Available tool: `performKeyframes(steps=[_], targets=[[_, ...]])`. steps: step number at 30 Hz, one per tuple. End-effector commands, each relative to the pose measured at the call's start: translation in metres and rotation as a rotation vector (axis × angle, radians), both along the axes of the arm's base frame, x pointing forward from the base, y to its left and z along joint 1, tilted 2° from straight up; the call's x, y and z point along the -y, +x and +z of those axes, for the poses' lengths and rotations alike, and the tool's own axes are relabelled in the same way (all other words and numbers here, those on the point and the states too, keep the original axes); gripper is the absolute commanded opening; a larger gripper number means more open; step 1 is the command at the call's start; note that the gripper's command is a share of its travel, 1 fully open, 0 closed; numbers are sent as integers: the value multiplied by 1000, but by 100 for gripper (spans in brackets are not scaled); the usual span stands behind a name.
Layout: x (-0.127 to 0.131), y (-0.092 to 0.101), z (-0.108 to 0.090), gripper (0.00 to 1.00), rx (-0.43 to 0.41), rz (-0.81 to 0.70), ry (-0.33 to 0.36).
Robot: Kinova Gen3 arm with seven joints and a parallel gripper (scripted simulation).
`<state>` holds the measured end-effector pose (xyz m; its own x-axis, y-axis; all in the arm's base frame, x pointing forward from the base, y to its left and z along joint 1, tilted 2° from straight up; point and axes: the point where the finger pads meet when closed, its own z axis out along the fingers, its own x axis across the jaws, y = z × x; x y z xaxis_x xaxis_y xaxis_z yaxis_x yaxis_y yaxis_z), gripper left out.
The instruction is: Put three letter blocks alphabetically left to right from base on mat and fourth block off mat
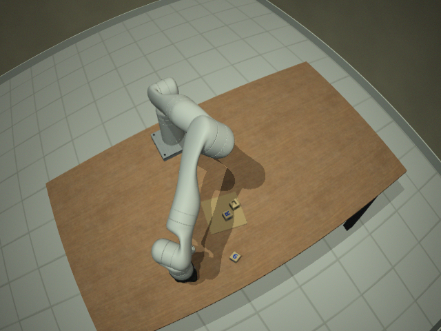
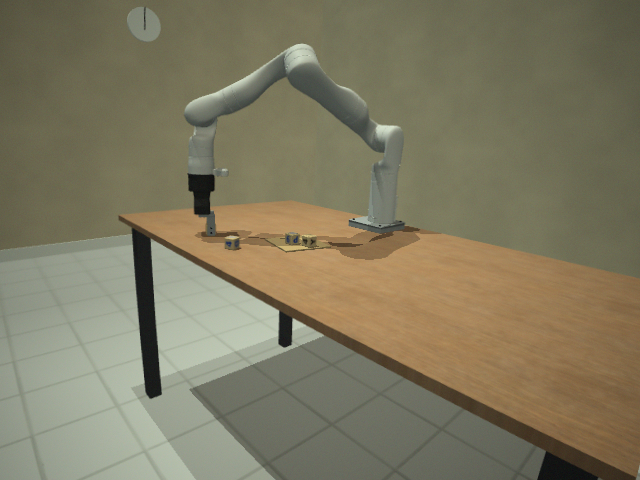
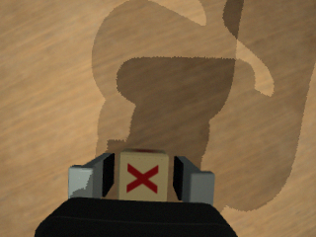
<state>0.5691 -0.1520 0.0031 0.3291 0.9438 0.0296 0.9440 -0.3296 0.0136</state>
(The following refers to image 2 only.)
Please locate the tan flat mat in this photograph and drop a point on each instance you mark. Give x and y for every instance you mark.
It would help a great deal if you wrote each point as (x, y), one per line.
(280, 243)

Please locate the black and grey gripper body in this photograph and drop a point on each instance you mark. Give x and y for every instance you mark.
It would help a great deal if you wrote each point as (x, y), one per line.
(201, 182)

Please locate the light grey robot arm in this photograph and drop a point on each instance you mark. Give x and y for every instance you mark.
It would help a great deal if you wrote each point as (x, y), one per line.
(300, 65)

